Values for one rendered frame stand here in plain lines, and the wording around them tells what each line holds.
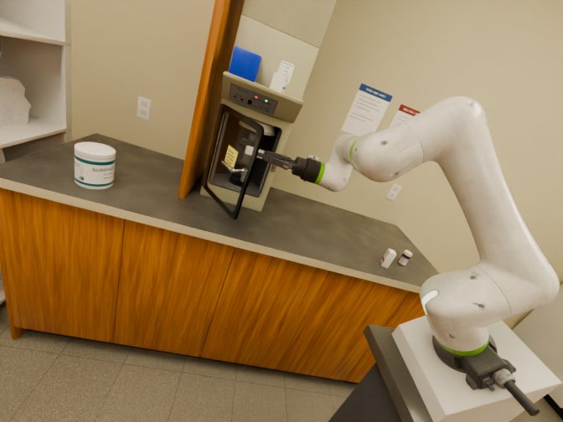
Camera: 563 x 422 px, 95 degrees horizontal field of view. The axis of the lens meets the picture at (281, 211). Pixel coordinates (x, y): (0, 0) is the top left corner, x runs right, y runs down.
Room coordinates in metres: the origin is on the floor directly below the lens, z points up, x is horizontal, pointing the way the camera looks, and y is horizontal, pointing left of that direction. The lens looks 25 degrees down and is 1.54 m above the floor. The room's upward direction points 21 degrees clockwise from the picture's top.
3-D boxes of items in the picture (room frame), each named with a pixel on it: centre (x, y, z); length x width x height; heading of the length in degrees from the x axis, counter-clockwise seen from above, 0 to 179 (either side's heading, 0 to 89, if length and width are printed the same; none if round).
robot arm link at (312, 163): (1.04, -0.05, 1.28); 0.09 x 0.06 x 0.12; 12
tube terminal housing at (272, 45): (1.29, 0.28, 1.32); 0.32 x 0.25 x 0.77; 102
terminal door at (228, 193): (1.03, 0.28, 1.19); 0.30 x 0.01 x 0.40; 50
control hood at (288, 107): (1.11, 0.24, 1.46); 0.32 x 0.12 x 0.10; 102
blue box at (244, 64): (1.09, 0.33, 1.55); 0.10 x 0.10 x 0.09; 12
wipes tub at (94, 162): (0.90, 0.76, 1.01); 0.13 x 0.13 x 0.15
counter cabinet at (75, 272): (1.27, 0.10, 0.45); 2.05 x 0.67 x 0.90; 102
